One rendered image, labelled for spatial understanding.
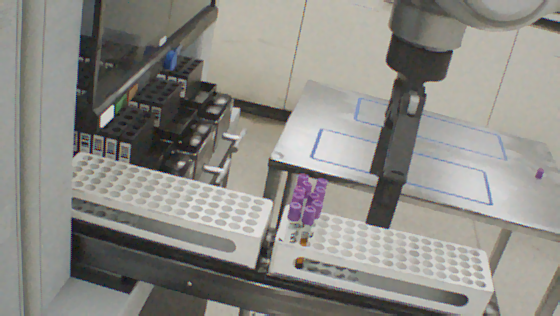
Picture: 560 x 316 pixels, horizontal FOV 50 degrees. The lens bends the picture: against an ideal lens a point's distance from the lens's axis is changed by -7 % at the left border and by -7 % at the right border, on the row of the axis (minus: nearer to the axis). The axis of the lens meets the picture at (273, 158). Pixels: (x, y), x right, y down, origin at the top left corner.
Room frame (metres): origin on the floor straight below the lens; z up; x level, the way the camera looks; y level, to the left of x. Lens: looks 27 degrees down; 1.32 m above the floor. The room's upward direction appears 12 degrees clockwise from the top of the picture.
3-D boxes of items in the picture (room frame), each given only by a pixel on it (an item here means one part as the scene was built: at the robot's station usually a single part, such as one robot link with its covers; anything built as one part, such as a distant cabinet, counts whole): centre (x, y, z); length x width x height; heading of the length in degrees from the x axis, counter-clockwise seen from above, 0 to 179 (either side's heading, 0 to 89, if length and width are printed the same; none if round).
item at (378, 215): (0.65, -0.14, 0.97); 0.03 x 0.01 x 0.07; 86
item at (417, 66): (0.72, -0.14, 1.10); 0.08 x 0.07 x 0.09; 176
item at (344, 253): (0.72, -0.18, 0.83); 0.30 x 0.10 x 0.06; 86
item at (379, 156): (0.79, -0.15, 0.97); 0.03 x 0.01 x 0.07; 86
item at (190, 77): (1.20, 0.20, 0.85); 0.12 x 0.02 x 0.06; 175
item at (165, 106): (1.05, 0.21, 0.85); 0.12 x 0.02 x 0.06; 175
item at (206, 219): (0.74, 0.14, 0.83); 0.30 x 0.10 x 0.06; 86
